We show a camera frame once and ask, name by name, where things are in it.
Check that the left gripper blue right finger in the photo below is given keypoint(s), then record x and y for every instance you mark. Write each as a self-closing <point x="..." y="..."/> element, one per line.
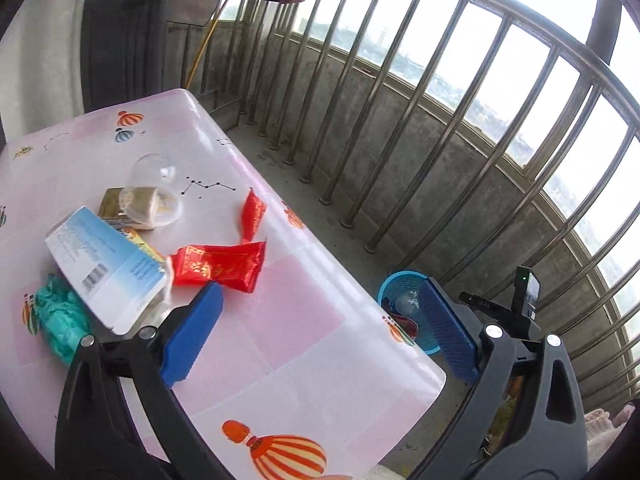
<point x="455" y="329"/>

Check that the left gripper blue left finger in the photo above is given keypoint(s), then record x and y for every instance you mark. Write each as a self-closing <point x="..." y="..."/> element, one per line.
<point x="186" y="330"/>

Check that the green plastic bag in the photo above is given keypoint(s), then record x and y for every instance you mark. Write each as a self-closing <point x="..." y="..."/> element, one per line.
<point x="62" y="317"/>

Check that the small red wrapper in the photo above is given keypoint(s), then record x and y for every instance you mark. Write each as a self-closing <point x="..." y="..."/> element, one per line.
<point x="252" y="213"/>

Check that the blue plastic trash basket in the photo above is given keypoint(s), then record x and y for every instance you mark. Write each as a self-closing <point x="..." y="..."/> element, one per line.
<point x="398" y="297"/>

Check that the blue white cardboard box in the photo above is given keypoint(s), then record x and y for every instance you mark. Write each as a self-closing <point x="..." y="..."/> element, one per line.
<point x="115" y="278"/>

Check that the large red snack wrapper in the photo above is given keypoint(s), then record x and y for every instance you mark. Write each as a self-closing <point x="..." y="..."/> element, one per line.
<point x="236" y="267"/>

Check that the yellow green snack packet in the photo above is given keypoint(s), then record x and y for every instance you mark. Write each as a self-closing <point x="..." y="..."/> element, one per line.
<point x="135" y="238"/>

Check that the fuzzy cream green sleeve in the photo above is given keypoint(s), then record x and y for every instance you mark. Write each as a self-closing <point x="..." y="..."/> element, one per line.
<point x="602" y="430"/>

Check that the gold foil packet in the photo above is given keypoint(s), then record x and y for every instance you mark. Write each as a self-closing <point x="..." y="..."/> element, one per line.
<point x="111" y="212"/>

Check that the clear plastic dome cup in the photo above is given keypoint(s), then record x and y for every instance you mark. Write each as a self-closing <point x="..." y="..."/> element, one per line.
<point x="149" y="197"/>

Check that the steel balcony railing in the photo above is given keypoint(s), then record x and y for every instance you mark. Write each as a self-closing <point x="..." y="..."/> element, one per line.
<point x="462" y="138"/>

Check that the dark plastic cabinet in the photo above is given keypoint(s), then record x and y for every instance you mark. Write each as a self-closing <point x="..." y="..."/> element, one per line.
<point x="121" y="51"/>

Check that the yellow broom stick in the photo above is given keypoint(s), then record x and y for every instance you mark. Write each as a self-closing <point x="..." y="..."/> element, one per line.
<point x="209" y="31"/>

